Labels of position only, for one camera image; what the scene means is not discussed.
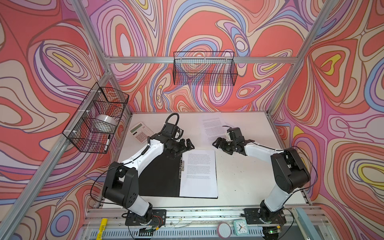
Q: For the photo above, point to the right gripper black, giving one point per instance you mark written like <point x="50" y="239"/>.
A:
<point x="221" y="146"/>

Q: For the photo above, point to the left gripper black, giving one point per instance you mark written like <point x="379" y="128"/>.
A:
<point x="182" y="147"/>

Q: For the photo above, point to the printed paper sheet stack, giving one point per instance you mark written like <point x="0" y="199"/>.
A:
<point x="198" y="175"/>

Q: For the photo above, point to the red folder black inside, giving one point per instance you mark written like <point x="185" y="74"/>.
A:
<point x="161" y="178"/>

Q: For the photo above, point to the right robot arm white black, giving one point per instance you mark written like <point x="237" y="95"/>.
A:
<point x="290" y="172"/>

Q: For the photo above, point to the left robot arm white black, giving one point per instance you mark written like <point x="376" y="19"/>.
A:
<point x="122" y="181"/>

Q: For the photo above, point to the metal folder clip mechanism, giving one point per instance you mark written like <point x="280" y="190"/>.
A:
<point x="181" y="168"/>

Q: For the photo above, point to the pink desk calculator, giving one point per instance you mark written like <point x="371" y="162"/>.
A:
<point x="141" y="132"/>

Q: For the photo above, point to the white tape roll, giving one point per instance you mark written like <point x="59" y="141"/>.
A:
<point x="107" y="119"/>

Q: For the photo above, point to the small teal alarm clock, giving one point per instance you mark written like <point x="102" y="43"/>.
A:
<point x="241" y="227"/>

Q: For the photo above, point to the round pink white disc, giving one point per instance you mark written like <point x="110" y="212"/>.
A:
<point x="224" y="231"/>

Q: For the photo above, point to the light blue bar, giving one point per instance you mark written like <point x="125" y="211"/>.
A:
<point x="305" y="225"/>

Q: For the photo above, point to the yellow marker pen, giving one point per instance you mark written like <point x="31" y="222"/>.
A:
<point x="102" y="229"/>

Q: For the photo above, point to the black wire basket back wall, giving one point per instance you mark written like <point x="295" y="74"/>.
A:
<point x="204" y="68"/>

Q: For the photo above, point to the black wire basket wall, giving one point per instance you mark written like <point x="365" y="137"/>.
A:
<point x="204" y="68"/>
<point x="84" y="131"/>

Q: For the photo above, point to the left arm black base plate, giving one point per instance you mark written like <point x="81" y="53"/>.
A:
<point x="154" y="218"/>

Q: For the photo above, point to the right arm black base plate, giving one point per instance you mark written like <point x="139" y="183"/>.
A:
<point x="259" y="216"/>

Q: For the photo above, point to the black wire basket left wall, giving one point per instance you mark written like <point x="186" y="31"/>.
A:
<point x="84" y="131"/>

